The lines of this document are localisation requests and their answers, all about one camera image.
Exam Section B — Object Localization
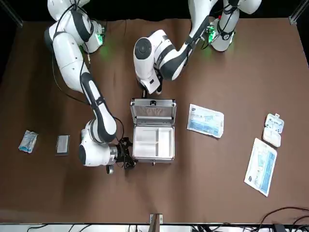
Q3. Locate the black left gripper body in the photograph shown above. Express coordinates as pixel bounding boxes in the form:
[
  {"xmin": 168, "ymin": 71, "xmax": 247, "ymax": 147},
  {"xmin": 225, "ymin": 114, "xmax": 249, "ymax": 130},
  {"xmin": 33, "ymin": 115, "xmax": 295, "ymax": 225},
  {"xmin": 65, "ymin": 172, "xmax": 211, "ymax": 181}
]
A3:
[{"xmin": 138, "ymin": 81, "xmax": 148, "ymax": 99}]

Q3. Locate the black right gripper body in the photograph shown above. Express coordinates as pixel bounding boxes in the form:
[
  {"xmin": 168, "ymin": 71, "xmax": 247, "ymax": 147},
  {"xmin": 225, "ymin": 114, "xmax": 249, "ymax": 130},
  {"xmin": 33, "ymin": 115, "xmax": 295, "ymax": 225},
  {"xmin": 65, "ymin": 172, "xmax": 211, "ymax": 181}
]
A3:
[{"xmin": 115, "ymin": 144, "xmax": 130, "ymax": 163}]

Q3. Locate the aluminium first-aid case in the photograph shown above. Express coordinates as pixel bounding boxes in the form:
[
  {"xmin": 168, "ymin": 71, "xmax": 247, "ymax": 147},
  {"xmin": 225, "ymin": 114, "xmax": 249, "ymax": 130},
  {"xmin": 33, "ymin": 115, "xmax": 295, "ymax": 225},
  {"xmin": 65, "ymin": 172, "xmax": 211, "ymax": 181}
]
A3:
[{"xmin": 129, "ymin": 98, "xmax": 177, "ymax": 166}]

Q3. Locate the white plastic partition tray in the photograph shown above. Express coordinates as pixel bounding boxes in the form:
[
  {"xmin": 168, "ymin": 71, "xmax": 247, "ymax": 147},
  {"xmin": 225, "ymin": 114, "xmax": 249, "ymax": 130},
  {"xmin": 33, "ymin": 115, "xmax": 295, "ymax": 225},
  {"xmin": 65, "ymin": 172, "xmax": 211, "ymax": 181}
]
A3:
[{"xmin": 133, "ymin": 126, "xmax": 174, "ymax": 159}]

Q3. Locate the small blue white gauze packet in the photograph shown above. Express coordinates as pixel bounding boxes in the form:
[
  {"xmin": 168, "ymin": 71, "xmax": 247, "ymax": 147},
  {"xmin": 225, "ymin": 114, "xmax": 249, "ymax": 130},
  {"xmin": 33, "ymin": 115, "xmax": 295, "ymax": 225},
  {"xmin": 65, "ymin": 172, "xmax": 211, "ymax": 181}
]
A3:
[{"xmin": 18, "ymin": 130, "xmax": 39, "ymax": 154}]

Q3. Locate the wide blue white mask packet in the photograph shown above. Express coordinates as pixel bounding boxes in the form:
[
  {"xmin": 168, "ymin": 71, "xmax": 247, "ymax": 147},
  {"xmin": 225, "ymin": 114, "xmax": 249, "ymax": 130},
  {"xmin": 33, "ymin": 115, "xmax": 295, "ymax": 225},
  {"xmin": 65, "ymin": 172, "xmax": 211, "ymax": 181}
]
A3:
[{"xmin": 186, "ymin": 103, "xmax": 225, "ymax": 139}]

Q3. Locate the long blue white mask packet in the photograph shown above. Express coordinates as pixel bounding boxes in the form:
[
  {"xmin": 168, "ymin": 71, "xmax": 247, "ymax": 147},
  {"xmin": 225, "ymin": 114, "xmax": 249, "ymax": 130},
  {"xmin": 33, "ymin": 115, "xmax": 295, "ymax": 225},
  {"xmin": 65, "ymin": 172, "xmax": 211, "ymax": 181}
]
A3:
[{"xmin": 243, "ymin": 137, "xmax": 278, "ymax": 197}]

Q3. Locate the clear plastic pill box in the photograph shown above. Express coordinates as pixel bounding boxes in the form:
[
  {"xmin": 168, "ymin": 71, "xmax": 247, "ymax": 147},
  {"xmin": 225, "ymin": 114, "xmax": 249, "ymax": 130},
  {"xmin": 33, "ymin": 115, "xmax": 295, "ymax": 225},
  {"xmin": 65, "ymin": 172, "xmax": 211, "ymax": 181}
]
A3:
[{"xmin": 262, "ymin": 113, "xmax": 285, "ymax": 148}]

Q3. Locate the aluminium frame post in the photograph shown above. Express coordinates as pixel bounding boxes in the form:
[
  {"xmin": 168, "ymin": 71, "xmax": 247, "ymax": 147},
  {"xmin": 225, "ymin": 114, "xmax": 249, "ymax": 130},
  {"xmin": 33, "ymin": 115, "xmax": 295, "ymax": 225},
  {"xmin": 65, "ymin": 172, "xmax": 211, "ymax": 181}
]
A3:
[
  {"xmin": 289, "ymin": 7, "xmax": 309, "ymax": 25},
  {"xmin": 0, "ymin": 0, "xmax": 24, "ymax": 28},
  {"xmin": 149, "ymin": 213, "xmax": 164, "ymax": 232}
]

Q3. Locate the black cable on table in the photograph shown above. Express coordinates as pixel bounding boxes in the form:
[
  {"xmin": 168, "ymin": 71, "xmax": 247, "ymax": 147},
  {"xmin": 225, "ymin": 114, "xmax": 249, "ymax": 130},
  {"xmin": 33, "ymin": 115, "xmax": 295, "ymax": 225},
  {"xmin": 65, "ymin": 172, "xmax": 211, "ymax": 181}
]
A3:
[{"xmin": 259, "ymin": 206, "xmax": 309, "ymax": 226}]

